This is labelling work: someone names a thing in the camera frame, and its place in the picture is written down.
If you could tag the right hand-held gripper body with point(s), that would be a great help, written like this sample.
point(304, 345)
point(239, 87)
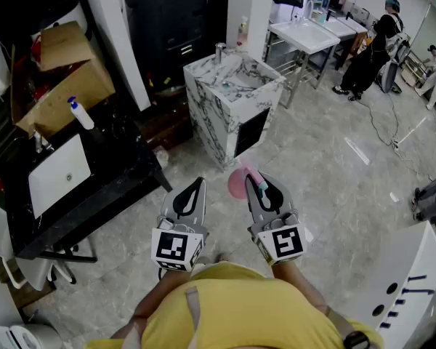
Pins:
point(283, 244)

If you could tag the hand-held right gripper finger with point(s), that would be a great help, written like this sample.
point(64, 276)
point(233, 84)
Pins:
point(253, 202)
point(285, 202)

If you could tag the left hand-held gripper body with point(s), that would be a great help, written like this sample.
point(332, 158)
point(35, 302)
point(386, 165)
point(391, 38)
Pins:
point(174, 247)

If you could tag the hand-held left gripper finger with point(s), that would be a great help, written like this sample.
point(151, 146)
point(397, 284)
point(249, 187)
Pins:
point(201, 209)
point(170, 209)

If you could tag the black shoulder buckle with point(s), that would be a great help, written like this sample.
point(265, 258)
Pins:
point(357, 340)

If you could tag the person's right forearm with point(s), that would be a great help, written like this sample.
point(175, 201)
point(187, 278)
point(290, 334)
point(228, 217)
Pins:
point(298, 285)

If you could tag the person's left forearm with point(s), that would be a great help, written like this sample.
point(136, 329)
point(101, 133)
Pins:
point(156, 293)

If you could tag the white bottle with blue pump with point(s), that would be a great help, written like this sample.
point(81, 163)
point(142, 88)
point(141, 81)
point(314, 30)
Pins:
point(83, 116)

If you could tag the pink soap pump bottle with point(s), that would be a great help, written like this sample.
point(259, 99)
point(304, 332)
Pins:
point(242, 35)

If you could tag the person's shoe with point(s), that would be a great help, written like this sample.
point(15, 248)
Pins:
point(223, 258)

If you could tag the black speckled counter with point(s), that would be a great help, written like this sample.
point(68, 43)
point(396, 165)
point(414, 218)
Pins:
point(112, 180)

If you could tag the person's yellow shirt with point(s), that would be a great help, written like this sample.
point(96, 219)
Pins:
point(247, 311)

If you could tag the white marble sink table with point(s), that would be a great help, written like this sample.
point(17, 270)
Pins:
point(207, 104)

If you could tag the white rectangular sink basin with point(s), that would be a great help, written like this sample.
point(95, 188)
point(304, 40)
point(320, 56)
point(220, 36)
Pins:
point(58, 175)

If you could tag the round metal tray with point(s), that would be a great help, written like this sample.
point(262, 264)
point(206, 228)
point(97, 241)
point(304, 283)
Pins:
point(170, 90)

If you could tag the white power strip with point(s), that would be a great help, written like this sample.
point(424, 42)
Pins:
point(396, 146)

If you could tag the white panel with holes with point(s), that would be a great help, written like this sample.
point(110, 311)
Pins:
point(414, 260)

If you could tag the white chair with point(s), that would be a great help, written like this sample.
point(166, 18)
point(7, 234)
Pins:
point(29, 273)

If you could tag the small chrome tap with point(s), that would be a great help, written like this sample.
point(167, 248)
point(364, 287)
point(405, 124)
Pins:
point(39, 142)

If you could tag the black wheeled equipment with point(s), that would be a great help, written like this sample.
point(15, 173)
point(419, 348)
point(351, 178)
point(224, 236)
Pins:
point(434, 198)

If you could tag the chrome faucet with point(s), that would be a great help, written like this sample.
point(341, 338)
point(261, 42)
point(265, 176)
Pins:
point(220, 51)

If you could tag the large cardboard box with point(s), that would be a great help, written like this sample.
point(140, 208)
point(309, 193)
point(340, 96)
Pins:
point(76, 82)

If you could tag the white sink on steel stand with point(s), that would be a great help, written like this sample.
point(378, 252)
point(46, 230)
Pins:
point(305, 35)

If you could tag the white sink on wooden stand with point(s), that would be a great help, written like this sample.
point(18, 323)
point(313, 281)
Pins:
point(343, 25)

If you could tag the black cabinet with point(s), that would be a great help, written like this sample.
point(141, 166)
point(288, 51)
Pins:
point(163, 20)

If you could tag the white round tank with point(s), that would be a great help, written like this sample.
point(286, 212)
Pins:
point(70, 15)

